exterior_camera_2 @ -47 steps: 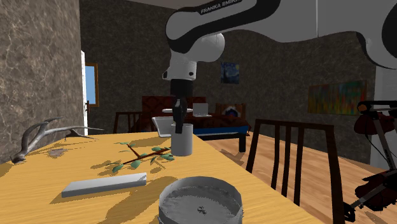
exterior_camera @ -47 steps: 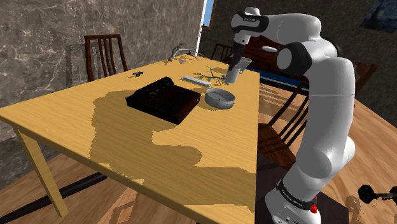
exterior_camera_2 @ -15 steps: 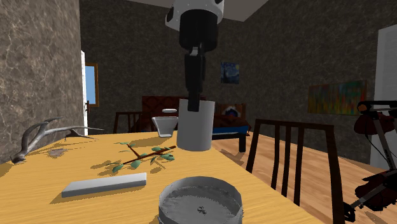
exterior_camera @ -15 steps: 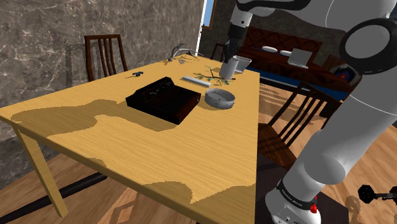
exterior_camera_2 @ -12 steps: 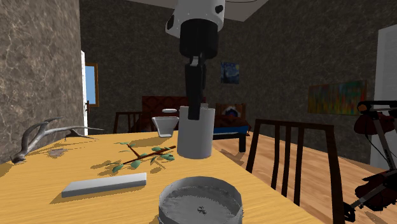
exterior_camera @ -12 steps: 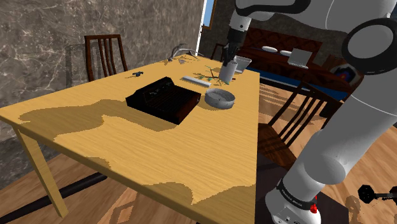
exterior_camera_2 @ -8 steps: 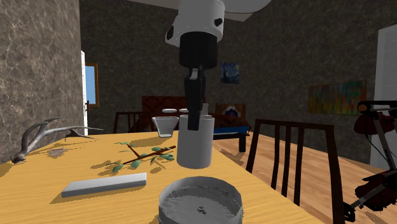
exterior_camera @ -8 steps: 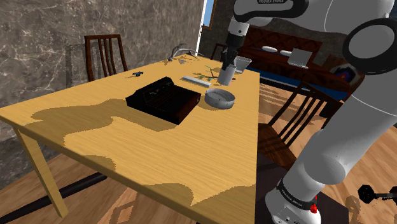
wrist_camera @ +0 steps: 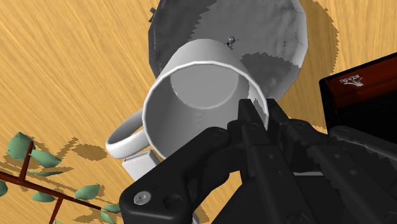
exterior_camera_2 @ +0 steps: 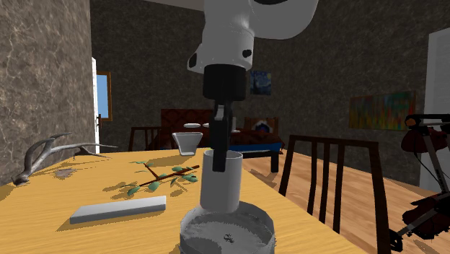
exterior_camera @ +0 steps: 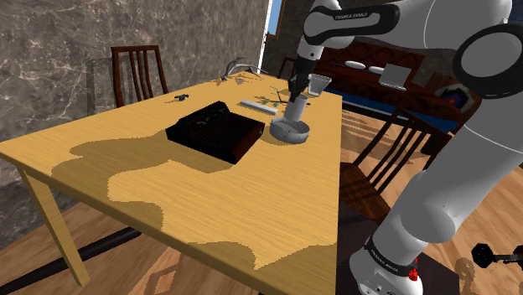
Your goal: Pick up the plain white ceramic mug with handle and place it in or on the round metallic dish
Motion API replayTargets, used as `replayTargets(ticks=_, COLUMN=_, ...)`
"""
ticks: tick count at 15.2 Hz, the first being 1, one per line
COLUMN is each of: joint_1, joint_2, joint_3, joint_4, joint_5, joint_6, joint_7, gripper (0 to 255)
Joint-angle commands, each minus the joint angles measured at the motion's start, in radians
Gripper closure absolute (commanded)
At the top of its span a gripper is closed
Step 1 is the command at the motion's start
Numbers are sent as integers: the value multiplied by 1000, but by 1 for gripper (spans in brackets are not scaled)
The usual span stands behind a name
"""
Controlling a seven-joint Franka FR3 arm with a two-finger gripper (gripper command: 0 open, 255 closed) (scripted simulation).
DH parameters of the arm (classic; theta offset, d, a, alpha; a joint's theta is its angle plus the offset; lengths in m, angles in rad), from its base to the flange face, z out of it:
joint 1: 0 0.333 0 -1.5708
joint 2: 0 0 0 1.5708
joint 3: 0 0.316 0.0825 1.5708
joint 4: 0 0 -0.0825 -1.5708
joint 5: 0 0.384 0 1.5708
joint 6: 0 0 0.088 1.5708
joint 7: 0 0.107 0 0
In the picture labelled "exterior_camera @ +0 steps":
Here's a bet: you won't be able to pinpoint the black hexagonal dumbbell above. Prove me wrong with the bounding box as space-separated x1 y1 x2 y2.
470 242 523 269

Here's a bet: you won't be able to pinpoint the round colourful target board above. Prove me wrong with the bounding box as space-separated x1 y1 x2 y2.
433 83 472 112

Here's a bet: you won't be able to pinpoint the dark brown ribbed box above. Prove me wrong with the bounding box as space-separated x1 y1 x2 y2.
164 100 267 166

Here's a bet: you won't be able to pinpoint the dark wooden sideboard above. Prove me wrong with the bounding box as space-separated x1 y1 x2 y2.
313 39 484 134

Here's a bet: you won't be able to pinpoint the long black pole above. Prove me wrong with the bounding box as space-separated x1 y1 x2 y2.
0 227 142 295

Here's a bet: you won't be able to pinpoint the dark brown wooden chair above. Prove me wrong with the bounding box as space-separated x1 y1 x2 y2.
277 56 298 81
110 44 170 109
339 106 453 225

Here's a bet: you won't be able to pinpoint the light wooden table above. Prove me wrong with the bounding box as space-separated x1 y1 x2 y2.
0 71 344 295

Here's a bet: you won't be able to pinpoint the grey cylindrical cup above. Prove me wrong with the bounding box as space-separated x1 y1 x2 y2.
282 94 308 123

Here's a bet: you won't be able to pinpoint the thin twigs with green leaves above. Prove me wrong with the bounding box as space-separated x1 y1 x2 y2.
254 85 288 109

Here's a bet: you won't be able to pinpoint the white square flared pot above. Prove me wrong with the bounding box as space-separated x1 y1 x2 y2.
308 74 334 98

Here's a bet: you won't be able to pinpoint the grey antler shaped figure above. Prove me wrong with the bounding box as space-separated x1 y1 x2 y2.
220 56 263 83

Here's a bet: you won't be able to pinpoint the grey flat long bar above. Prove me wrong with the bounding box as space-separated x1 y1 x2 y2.
239 99 279 116

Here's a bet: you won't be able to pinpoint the window with wooden frame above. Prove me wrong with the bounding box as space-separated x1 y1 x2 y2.
263 0 287 40

